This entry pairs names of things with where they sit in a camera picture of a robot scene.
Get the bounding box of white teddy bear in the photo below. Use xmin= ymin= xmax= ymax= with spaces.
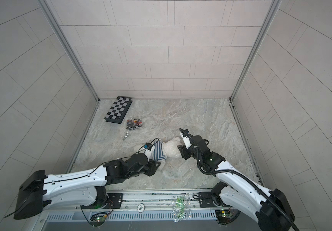
xmin=134 ymin=137 xmax=184 ymax=171

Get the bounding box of blue white striped shirt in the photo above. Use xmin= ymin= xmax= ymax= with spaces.
xmin=151 ymin=140 xmax=167 ymax=164

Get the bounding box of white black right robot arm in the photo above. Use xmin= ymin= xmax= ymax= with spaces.
xmin=178 ymin=130 xmax=298 ymax=231

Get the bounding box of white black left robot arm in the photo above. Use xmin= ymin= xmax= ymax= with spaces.
xmin=12 ymin=153 xmax=161 ymax=220

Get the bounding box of clear bag of toy bricks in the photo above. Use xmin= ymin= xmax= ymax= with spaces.
xmin=126 ymin=119 xmax=143 ymax=131

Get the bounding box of clear bag of green parts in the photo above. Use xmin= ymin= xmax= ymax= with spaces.
xmin=172 ymin=195 xmax=192 ymax=222

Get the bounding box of folded black white chessboard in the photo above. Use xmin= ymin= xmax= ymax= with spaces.
xmin=104 ymin=96 xmax=132 ymax=124

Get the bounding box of right green circuit board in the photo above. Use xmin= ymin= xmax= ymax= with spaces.
xmin=215 ymin=210 xmax=231 ymax=225

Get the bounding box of green circuit board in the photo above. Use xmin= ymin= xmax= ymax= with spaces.
xmin=215 ymin=210 xmax=231 ymax=225
xmin=90 ymin=212 xmax=109 ymax=226

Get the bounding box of left green circuit board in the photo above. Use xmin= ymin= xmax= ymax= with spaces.
xmin=90 ymin=212 xmax=109 ymax=226

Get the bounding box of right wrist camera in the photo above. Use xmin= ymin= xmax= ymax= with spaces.
xmin=180 ymin=132 xmax=192 ymax=149

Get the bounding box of black corrugated cable hose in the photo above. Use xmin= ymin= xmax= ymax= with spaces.
xmin=179 ymin=128 xmax=300 ymax=231

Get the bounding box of aluminium corner post right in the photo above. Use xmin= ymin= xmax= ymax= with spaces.
xmin=230 ymin=0 xmax=281 ymax=103

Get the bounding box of aluminium corner post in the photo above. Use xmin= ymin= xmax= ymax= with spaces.
xmin=230 ymin=0 xmax=281 ymax=103
xmin=37 ymin=0 xmax=100 ymax=103

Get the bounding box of aluminium corner post left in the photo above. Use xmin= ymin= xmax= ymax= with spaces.
xmin=37 ymin=0 xmax=100 ymax=103

